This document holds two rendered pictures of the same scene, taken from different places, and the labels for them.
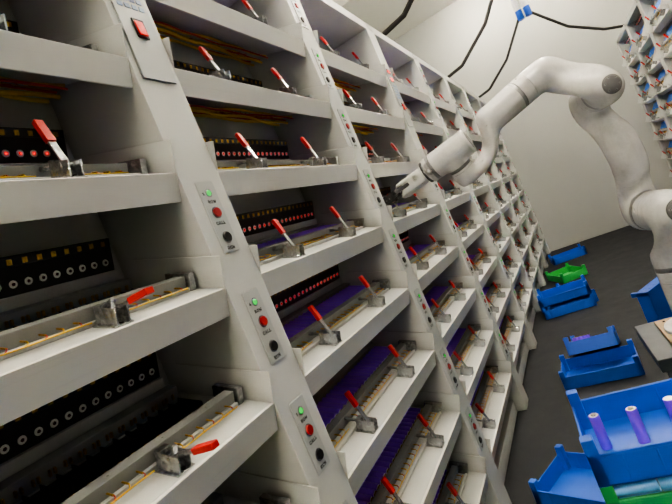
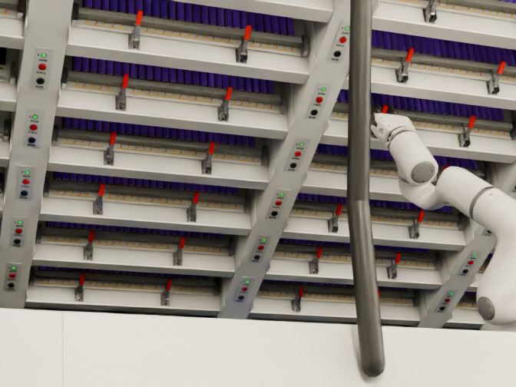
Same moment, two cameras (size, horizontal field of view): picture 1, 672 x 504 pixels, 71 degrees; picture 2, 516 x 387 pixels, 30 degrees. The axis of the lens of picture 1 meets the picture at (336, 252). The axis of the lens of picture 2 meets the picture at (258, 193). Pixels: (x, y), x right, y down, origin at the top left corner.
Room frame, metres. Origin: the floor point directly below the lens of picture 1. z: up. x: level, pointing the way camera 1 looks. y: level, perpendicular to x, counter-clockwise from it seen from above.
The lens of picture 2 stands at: (-0.24, -1.43, 2.48)
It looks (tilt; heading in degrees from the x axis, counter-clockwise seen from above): 41 degrees down; 40
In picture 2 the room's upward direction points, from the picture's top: 20 degrees clockwise
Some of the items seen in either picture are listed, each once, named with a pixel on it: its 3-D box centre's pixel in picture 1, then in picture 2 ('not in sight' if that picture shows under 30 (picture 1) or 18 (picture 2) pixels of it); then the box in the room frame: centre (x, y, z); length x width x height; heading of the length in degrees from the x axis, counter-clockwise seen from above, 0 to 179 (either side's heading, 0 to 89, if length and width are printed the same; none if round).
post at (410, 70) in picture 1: (458, 206); not in sight; (2.67, -0.74, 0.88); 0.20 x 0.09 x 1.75; 62
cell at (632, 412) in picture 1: (637, 424); not in sight; (0.82, -0.36, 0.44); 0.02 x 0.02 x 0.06
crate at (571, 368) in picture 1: (598, 364); not in sight; (2.00, -0.84, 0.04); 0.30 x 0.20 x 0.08; 62
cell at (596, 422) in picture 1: (600, 430); not in sight; (0.84, -0.31, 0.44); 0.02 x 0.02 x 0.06
